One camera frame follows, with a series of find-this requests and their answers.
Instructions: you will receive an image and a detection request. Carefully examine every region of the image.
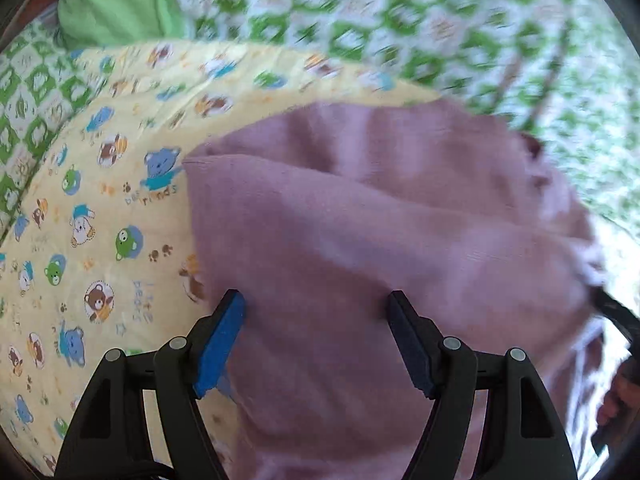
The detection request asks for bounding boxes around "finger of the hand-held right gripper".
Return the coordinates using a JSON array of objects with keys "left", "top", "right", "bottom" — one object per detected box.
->
[{"left": 591, "top": 285, "right": 640, "bottom": 343}]

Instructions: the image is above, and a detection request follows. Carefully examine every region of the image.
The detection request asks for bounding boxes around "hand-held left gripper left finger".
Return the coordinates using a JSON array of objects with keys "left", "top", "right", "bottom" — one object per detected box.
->
[{"left": 54, "top": 289, "right": 247, "bottom": 480}]

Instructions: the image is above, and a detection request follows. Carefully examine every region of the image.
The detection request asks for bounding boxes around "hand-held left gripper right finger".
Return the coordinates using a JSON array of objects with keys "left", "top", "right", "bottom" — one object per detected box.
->
[{"left": 387, "top": 291, "right": 579, "bottom": 480}]

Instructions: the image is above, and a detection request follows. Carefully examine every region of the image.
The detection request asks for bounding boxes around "purple knit sweater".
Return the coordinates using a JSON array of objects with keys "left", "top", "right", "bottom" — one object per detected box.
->
[{"left": 182, "top": 99, "right": 608, "bottom": 480}]

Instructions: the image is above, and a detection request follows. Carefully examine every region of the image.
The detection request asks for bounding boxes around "person's right hand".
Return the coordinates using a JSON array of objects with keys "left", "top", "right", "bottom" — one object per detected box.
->
[{"left": 598, "top": 374, "right": 633, "bottom": 430}]

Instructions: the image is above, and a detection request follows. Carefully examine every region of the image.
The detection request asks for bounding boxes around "yellow bear-print bed sheet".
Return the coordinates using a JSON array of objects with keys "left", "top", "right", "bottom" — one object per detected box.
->
[{"left": 0, "top": 40, "right": 451, "bottom": 480}]

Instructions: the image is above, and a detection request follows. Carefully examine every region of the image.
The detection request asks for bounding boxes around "green checked pillow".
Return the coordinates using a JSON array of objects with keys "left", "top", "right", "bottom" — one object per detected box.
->
[{"left": 0, "top": 22, "right": 88, "bottom": 241}]

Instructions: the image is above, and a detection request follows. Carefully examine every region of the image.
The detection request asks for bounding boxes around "green checked quilt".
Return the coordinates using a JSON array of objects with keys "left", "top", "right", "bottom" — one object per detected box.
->
[{"left": 177, "top": 0, "right": 640, "bottom": 241}]

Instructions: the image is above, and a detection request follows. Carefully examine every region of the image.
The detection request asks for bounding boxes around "plain green quilt lining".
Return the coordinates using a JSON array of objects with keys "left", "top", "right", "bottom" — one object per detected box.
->
[{"left": 57, "top": 0, "right": 188, "bottom": 51}]

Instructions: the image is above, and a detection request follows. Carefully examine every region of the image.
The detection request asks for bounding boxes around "red patterned blanket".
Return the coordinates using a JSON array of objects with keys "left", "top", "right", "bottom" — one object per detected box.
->
[{"left": 20, "top": 0, "right": 63, "bottom": 28}]

